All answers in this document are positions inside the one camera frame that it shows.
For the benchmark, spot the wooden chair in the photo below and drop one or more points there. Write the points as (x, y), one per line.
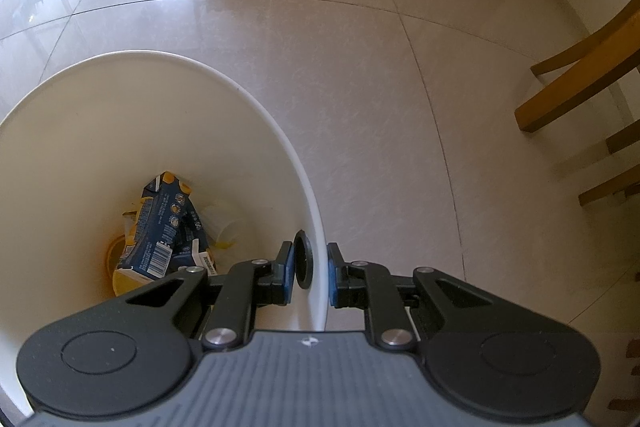
(580, 82)

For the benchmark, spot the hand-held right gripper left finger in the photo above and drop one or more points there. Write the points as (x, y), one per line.
(287, 273)

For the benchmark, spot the white plastic bin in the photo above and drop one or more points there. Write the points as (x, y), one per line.
(100, 132)

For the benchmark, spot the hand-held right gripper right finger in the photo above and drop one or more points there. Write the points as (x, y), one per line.
(331, 278)

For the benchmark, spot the blue drink carton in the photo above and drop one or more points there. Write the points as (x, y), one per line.
(160, 227)

